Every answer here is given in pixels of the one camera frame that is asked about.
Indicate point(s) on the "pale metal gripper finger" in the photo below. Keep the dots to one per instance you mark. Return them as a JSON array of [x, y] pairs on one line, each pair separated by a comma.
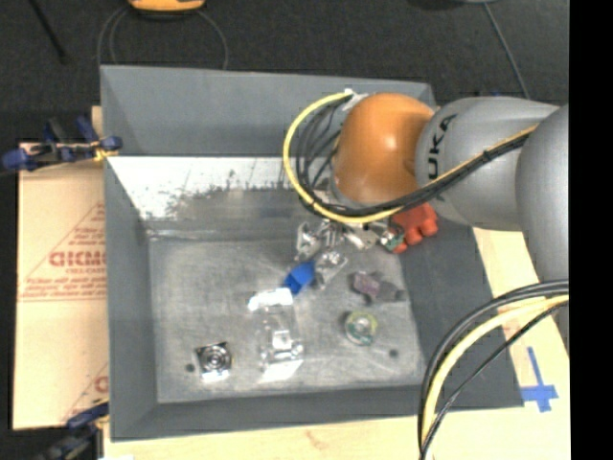
[[306, 238], [331, 262]]

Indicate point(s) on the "blue plastic cap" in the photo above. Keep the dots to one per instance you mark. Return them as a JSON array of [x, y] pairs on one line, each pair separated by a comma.
[[300, 276]]

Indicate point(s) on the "purple and grey toy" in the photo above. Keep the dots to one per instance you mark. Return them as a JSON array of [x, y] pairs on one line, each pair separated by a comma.
[[371, 286]]

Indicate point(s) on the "red plastic toy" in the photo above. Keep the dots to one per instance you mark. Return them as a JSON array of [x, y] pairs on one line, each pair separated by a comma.
[[417, 225]]

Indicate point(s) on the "white plastic piece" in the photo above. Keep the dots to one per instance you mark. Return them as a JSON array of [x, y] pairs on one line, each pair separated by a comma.
[[270, 299]]

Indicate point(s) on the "clear glass block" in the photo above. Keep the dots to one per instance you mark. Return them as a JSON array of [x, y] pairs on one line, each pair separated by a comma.
[[281, 348]]

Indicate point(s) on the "grey metal bin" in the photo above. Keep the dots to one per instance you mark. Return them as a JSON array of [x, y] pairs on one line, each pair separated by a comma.
[[201, 276]]

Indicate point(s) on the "shiny square metal piece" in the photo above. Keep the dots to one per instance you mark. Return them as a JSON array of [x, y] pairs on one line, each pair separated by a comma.
[[213, 360]]

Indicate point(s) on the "brown cardboard board red print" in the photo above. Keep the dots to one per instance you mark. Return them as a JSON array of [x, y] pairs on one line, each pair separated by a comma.
[[57, 305]]

